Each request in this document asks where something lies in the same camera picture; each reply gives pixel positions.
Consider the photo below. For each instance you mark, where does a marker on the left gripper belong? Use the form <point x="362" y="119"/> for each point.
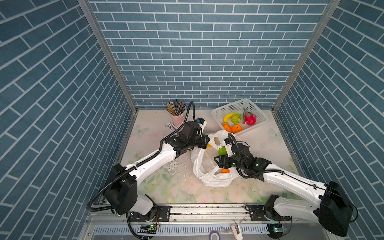
<point x="203" y="141"/>

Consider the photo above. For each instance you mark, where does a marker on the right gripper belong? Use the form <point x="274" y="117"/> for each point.
<point x="219" y="163"/>

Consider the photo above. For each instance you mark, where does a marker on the round orange toy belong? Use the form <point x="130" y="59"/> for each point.
<point x="236" y="129"/>

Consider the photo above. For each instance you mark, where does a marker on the white plastic bag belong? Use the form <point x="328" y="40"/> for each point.
<point x="206" y="169"/>

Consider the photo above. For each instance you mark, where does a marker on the pink dragon fruit toy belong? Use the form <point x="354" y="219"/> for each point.
<point x="249" y="118"/>

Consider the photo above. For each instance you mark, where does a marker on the green pear toy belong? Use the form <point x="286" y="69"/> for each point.
<point x="236" y="119"/>

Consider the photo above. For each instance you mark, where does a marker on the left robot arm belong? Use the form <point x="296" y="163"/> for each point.
<point x="122" y="194"/>

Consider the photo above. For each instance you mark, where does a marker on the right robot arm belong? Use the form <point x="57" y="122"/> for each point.
<point x="326" y="204"/>

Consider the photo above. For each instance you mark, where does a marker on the pink pencil cup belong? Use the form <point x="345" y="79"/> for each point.
<point x="178" y="120"/>

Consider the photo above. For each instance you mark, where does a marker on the coloured pencils bunch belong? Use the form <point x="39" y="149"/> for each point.
<point x="176" y="108"/>

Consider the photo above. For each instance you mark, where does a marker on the white plastic basket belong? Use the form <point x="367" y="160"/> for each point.
<point x="237" y="107"/>

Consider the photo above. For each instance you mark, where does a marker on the yellow toy banana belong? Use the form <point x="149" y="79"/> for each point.
<point x="228" y="116"/>

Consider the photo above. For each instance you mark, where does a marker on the pink white clip tool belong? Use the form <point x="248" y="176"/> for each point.
<point x="237" y="232"/>

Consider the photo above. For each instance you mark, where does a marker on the purple tape roll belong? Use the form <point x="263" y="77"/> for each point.
<point x="214" y="235"/>

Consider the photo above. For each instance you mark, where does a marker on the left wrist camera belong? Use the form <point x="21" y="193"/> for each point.
<point x="202" y="124"/>

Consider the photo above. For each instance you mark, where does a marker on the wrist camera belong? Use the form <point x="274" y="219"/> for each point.
<point x="202" y="124"/>
<point x="229" y="149"/>

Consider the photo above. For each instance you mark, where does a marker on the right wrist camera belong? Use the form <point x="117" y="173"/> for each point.
<point x="229" y="149"/>

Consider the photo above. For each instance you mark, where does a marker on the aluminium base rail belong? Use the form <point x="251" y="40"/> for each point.
<point x="195" y="222"/>

